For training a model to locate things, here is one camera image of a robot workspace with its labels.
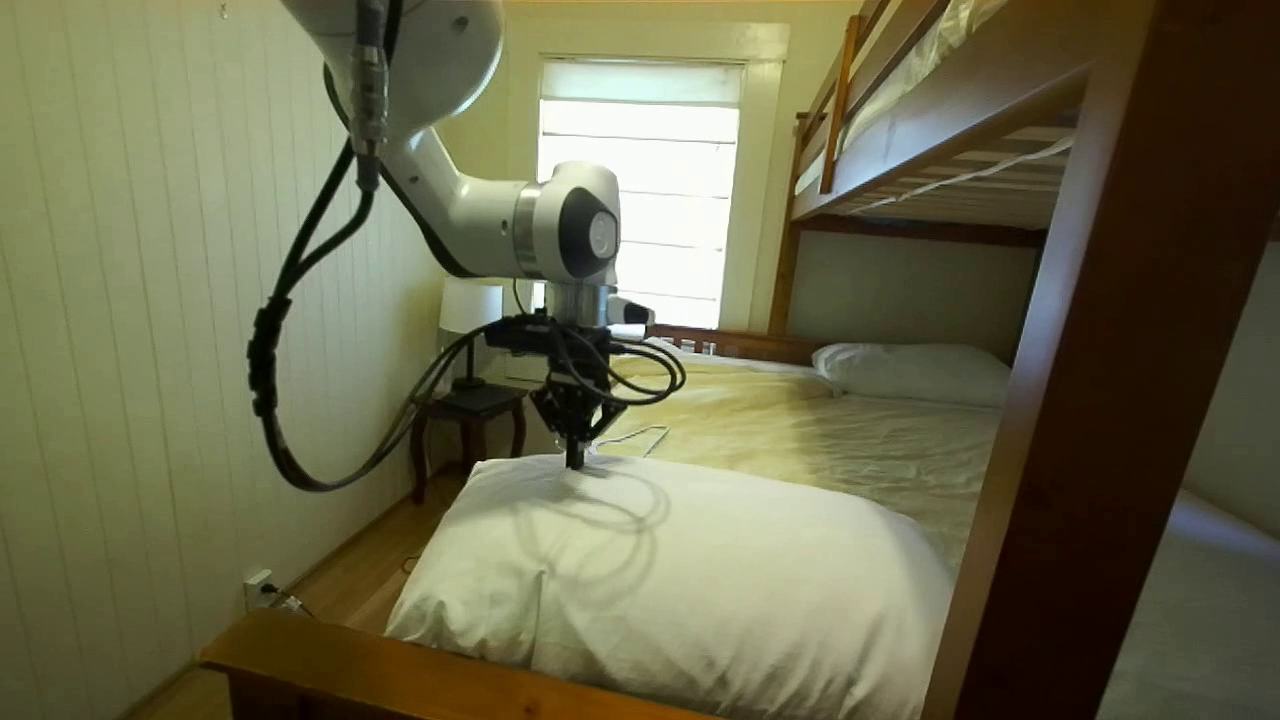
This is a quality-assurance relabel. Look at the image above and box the upper bunk mattress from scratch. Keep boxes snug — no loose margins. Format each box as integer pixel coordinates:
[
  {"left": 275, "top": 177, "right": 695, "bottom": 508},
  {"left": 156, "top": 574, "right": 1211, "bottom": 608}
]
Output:
[{"left": 792, "top": 0, "right": 1007, "bottom": 191}]

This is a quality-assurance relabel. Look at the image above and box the large white pillow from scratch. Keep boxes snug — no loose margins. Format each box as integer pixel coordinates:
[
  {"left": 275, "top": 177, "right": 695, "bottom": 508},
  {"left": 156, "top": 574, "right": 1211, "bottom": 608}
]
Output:
[{"left": 387, "top": 455, "right": 953, "bottom": 720}]

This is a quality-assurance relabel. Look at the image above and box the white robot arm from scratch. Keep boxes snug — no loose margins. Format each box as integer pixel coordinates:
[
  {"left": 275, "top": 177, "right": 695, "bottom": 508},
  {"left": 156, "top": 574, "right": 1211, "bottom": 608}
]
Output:
[{"left": 284, "top": 0, "right": 621, "bottom": 468}]

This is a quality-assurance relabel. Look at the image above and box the window with white blinds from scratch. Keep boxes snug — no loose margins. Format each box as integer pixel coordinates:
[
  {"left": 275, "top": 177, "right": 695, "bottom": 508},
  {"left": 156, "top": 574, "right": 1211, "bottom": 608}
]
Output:
[{"left": 538, "top": 59, "right": 779, "bottom": 328}]

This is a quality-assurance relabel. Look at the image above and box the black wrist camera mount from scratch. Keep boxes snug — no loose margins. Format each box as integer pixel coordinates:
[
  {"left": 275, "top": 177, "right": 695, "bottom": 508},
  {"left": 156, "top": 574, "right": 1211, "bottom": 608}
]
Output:
[{"left": 481, "top": 298, "right": 656, "bottom": 354}]

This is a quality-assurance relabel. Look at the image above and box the wooden bunk bed frame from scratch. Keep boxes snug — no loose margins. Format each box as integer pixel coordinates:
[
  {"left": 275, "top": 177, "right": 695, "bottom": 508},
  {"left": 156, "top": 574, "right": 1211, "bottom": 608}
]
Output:
[{"left": 197, "top": 0, "right": 1280, "bottom": 720}]

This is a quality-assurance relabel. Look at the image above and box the wall power outlet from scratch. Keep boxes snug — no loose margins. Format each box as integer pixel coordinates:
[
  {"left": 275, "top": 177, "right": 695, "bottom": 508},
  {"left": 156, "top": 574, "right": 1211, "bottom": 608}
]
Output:
[{"left": 244, "top": 568, "right": 279, "bottom": 608}]

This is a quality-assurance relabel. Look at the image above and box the yellow bed comforter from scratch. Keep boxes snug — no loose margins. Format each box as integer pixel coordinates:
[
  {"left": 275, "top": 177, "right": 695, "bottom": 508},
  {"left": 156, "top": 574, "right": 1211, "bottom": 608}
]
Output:
[{"left": 599, "top": 351, "right": 1005, "bottom": 568}]

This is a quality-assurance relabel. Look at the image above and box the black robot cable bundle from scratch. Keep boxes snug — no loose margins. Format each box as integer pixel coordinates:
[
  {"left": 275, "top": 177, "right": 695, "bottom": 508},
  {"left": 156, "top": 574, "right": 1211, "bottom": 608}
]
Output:
[{"left": 244, "top": 0, "right": 691, "bottom": 496}]

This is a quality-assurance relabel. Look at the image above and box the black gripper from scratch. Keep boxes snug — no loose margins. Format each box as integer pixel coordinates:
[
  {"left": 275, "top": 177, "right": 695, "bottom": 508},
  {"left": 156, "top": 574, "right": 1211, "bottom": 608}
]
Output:
[{"left": 532, "top": 372, "right": 624, "bottom": 468}]

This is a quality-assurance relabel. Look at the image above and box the dark wooden side table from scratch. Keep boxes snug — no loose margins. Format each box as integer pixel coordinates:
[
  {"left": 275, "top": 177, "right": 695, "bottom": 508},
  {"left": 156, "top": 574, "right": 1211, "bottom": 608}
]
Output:
[{"left": 410, "top": 379, "right": 529, "bottom": 501}]

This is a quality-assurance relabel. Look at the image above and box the small white far pillow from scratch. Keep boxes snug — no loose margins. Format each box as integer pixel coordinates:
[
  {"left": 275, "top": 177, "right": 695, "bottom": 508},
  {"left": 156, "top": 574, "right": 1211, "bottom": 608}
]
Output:
[{"left": 811, "top": 344, "right": 1007, "bottom": 406}]

